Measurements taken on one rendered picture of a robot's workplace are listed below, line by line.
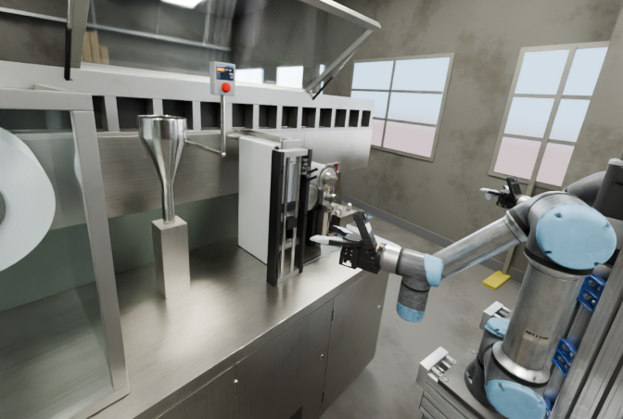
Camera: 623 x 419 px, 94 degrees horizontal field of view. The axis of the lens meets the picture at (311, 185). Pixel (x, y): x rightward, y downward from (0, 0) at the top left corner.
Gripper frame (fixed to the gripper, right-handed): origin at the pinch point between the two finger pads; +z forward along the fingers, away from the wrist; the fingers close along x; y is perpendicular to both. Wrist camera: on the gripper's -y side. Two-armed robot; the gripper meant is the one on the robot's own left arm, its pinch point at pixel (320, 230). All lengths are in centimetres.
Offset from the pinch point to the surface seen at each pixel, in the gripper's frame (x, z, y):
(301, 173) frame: 17.5, 18.4, -13.5
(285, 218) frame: 12.9, 20.5, 3.9
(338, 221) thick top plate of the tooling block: 64, 17, 14
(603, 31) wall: 241, -116, -143
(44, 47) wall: 222, 744, -128
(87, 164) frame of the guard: -51, 27, -17
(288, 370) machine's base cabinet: 11, 9, 62
